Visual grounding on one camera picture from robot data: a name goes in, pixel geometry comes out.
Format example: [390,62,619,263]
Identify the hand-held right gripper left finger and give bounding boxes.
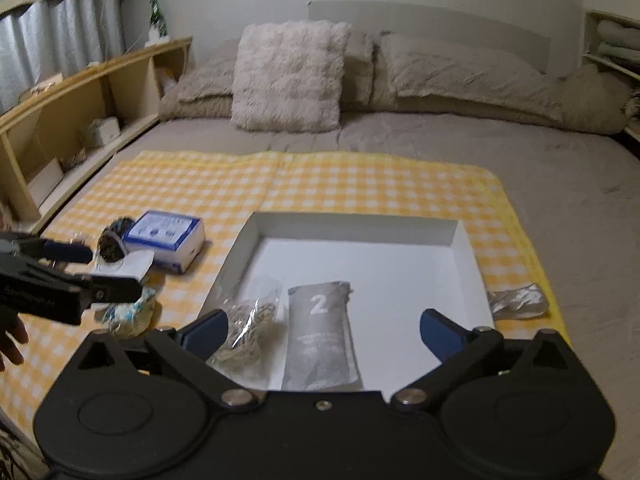
[75,308,264,408]

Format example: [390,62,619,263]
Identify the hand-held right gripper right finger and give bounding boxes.
[389,308,572,411]

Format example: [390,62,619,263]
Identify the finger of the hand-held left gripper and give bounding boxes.
[15,239,95,264]
[81,275,144,306]

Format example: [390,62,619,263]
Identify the blue and brown crocheted piece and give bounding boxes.
[95,217,136,266]

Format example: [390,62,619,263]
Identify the white cardboard tray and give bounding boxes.
[197,211,496,392]

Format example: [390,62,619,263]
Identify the person's left hand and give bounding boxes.
[0,307,29,368]

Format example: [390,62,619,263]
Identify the white packet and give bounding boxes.
[90,251,155,283]

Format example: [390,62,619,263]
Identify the blue and white box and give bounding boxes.
[121,211,207,275]

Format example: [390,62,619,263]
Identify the white flat box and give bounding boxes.
[27,157,63,197]

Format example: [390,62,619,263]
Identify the silver plastic packet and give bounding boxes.
[486,282,549,320]

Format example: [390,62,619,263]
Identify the woven fibre bundle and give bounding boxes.
[60,152,93,171]

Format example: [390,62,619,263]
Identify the grey fabric pouch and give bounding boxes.
[281,280,364,391]

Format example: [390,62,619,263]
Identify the tissue box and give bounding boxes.
[82,116,122,148]

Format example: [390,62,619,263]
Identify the wooden bedside shelf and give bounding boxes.
[0,36,194,233]

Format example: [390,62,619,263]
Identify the yellow checked blanket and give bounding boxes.
[0,150,573,441]

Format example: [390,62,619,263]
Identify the tan plush pillow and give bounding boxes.
[159,80,236,121]
[395,65,633,136]

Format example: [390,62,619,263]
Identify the grey curtain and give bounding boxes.
[0,0,126,116]

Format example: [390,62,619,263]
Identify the beige quilted pillow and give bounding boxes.
[175,37,242,101]
[372,32,566,111]

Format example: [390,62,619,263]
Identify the fluffy white pillow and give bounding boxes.
[230,21,352,133]

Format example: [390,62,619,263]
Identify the grey headboard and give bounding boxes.
[307,1,551,73]

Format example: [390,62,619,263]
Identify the white shelf unit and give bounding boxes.
[582,10,640,146]

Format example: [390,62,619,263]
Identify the folded beige towels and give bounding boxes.
[597,20,640,63]

